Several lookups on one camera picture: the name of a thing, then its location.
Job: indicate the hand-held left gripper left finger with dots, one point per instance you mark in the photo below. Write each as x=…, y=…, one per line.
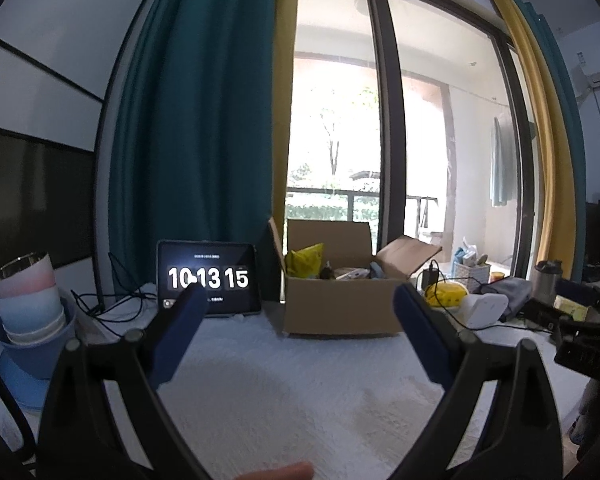
x=180, y=330

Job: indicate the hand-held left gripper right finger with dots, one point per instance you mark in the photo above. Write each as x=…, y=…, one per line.
x=425, y=335

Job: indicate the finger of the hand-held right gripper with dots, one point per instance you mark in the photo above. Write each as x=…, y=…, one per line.
x=542, y=315
x=577, y=287

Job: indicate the cardboard box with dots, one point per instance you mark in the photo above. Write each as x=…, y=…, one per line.
x=340, y=310

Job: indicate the yellow snack bag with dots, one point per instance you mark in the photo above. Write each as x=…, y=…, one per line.
x=302, y=262

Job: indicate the person's right forearm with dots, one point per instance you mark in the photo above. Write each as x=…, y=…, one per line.
x=590, y=420

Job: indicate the person's left hand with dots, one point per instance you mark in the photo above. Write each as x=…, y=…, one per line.
x=280, y=472

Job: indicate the metal tumbler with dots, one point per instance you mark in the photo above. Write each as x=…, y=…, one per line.
x=547, y=282

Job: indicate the grey cloth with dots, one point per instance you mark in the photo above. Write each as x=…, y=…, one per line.
x=510, y=290

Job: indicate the yellow round object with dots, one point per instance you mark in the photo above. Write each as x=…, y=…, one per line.
x=447, y=295

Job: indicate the white box-shaped object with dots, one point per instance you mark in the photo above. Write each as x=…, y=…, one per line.
x=485, y=310

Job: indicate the black power adapter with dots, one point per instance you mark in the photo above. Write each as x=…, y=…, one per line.
x=431, y=277

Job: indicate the black tablet with clock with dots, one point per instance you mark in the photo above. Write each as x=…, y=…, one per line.
x=230, y=280

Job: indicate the basket with items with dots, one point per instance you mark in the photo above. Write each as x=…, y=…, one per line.
x=467, y=270

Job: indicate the white fleece table cover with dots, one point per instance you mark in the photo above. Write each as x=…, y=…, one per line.
x=305, y=385

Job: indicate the hanging pale blue towel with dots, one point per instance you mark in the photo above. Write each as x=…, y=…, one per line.
x=502, y=160

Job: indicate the narrow teal curtain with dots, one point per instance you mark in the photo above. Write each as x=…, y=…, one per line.
x=572, y=135

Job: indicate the black balcony railing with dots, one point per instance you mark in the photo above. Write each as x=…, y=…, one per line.
x=350, y=192

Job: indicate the dark hanging cloth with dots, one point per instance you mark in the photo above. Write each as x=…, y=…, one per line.
x=531, y=130

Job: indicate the wide yellow curtain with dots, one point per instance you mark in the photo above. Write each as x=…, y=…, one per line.
x=540, y=110

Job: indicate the wide teal curtain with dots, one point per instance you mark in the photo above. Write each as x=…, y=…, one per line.
x=195, y=135

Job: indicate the narrow yellow curtain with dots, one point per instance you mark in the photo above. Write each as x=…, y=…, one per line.
x=282, y=110

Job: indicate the round ceiling light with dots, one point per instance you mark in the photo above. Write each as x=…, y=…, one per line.
x=364, y=5

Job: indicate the dark window frame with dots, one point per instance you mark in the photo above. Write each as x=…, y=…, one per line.
x=387, y=110

